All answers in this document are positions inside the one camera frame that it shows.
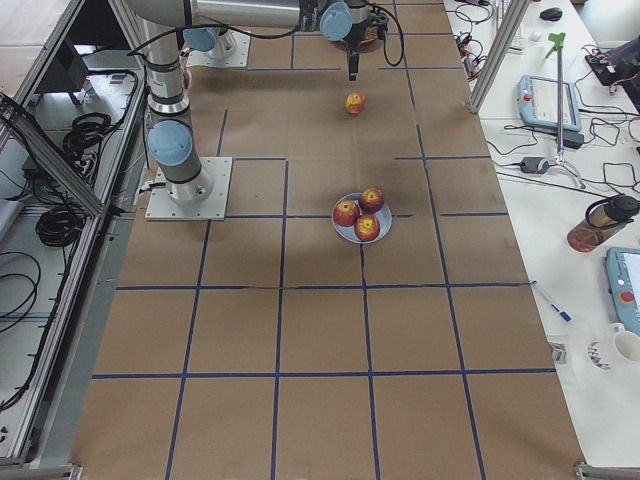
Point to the woven wicker basket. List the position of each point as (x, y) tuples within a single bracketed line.
[(372, 44)]

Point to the yellow-red apple from basket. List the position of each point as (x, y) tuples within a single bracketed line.
[(355, 103)]

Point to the small tripod with green clamp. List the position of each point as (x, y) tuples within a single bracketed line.
[(557, 43)]

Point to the red apple on plate far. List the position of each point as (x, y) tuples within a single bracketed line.
[(371, 200)]

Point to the aluminium frame post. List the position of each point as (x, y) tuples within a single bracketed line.
[(512, 19)]

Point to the red apple on plate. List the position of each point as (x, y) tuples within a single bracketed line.
[(346, 213), (367, 228), (371, 200)]

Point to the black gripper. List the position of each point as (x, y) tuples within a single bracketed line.
[(353, 41)]

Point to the brown water bottle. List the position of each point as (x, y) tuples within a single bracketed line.
[(602, 220)]

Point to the teach pendant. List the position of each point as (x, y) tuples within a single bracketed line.
[(537, 103), (622, 268)]

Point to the light blue plate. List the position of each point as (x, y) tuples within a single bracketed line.
[(384, 216)]

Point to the white mug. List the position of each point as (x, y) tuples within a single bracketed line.
[(624, 343)]

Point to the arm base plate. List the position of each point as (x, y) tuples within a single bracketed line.
[(203, 198), (231, 51)]

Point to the blue white pen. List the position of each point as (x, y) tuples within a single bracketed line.
[(561, 312)]

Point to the aluminium side rail frame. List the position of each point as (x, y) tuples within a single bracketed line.
[(72, 104)]

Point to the red apple on plate left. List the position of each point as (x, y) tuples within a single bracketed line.
[(346, 213)]

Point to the teach pendant near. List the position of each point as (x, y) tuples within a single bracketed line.
[(622, 268)]

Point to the teach pendant far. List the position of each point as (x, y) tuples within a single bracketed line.
[(537, 103)]

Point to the black computer mouse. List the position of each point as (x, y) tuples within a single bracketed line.
[(552, 14)]

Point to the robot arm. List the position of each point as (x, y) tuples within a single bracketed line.
[(346, 21), (209, 26)]

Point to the red apple on plate near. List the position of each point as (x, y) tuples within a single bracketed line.
[(367, 228)]

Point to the black power adapter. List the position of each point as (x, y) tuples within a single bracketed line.
[(572, 140)]

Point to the metal binder clip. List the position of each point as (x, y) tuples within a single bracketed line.
[(559, 352)]

